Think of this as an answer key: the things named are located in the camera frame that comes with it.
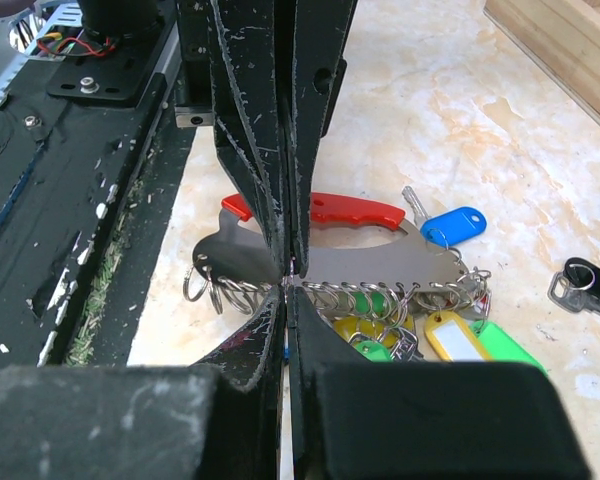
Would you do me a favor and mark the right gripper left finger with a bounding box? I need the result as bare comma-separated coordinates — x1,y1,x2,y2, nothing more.
0,287,285,479

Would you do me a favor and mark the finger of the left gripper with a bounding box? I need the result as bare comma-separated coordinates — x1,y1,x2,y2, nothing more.
210,1,288,276
287,1,357,276

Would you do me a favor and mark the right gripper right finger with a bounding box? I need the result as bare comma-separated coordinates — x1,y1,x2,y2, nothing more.
286,287,592,479

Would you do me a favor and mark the green key tag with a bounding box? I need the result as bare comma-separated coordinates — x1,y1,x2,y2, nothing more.
470,320,546,373
352,292,396,362

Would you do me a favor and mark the yellow key tag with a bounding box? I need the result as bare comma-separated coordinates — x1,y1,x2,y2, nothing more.
424,310,492,362

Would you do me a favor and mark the wooden clothes rack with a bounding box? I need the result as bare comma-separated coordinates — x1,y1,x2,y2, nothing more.
484,0,600,126

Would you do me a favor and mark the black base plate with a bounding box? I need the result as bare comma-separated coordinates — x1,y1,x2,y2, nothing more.
0,0,216,374

